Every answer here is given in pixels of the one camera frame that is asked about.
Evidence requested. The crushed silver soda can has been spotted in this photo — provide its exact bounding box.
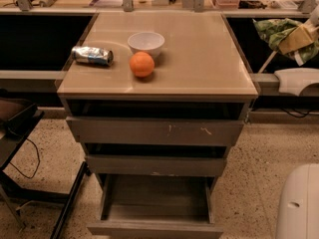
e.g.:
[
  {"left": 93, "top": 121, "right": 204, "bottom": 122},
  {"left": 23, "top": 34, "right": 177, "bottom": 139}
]
[{"left": 71, "top": 46, "right": 114, "bottom": 67}]

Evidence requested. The orange fruit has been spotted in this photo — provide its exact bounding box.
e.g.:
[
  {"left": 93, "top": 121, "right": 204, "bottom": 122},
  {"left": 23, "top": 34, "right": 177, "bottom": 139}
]
[{"left": 130, "top": 52, "right": 155, "bottom": 78}]

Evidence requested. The black chair frame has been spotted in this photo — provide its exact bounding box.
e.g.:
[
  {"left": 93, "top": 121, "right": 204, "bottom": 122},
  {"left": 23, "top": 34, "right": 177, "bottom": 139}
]
[{"left": 0, "top": 107, "right": 92, "bottom": 239}]

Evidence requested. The green jalapeno chip bag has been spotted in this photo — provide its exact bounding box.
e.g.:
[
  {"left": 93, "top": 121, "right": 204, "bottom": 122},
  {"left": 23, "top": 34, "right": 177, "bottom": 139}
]
[{"left": 253, "top": 18, "right": 319, "bottom": 66}]

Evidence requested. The black cable on floor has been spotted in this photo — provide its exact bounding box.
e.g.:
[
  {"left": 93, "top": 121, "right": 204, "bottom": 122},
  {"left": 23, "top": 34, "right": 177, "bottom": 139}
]
[{"left": 9, "top": 136, "right": 42, "bottom": 179}]

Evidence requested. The grey three-drawer cabinet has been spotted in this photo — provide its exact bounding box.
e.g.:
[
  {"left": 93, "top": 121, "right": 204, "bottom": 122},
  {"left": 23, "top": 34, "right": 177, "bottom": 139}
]
[{"left": 56, "top": 11, "right": 261, "bottom": 239}]

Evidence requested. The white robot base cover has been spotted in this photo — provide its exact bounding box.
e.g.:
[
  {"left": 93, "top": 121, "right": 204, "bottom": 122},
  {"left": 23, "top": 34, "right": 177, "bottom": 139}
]
[{"left": 274, "top": 68, "right": 319, "bottom": 96}]

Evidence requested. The white bowl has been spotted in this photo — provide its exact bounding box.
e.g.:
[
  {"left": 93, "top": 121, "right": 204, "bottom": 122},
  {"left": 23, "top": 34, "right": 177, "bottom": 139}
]
[{"left": 128, "top": 32, "right": 165, "bottom": 59}]

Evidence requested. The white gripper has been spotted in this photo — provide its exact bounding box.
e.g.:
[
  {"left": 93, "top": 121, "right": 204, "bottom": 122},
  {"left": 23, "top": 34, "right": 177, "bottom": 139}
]
[{"left": 278, "top": 5, "right": 319, "bottom": 55}]

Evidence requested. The grey top drawer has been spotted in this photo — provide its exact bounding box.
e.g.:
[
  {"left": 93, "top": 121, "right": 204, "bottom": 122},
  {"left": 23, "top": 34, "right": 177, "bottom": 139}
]
[{"left": 67, "top": 117, "right": 243, "bottom": 146}]

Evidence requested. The grey middle drawer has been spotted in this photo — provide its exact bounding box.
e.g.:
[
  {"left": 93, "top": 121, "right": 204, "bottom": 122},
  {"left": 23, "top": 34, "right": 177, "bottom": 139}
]
[{"left": 86, "top": 154, "right": 226, "bottom": 177}]

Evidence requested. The grey open bottom drawer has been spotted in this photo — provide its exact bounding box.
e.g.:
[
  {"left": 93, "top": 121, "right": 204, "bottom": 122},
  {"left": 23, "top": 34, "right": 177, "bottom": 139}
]
[{"left": 88, "top": 174, "right": 222, "bottom": 239}]

